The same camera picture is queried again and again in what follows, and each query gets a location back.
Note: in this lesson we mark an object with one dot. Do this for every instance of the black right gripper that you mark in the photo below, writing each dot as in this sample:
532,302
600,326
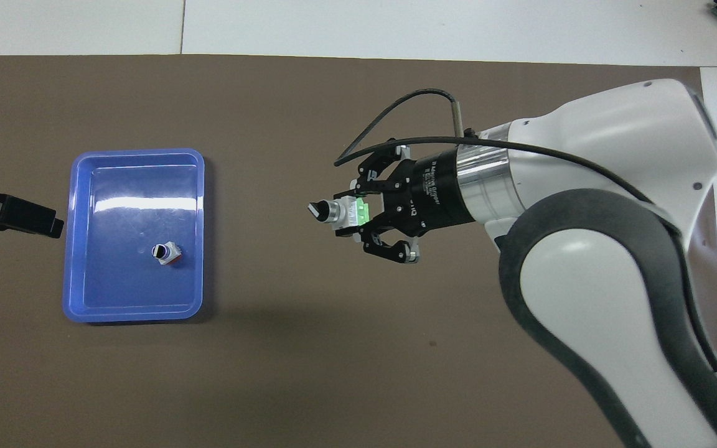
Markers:
433,196

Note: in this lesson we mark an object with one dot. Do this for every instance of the white green selector switch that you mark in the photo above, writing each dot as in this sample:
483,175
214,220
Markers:
343,214

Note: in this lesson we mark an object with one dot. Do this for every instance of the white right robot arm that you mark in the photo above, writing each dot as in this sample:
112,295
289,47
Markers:
613,155

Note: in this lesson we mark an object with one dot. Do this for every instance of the blue plastic tray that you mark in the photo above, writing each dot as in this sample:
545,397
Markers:
122,286

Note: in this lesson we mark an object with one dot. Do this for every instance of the brown table mat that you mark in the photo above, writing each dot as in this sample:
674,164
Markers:
309,373

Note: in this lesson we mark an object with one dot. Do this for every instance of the white red selector switch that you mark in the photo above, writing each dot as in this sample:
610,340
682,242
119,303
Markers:
168,254

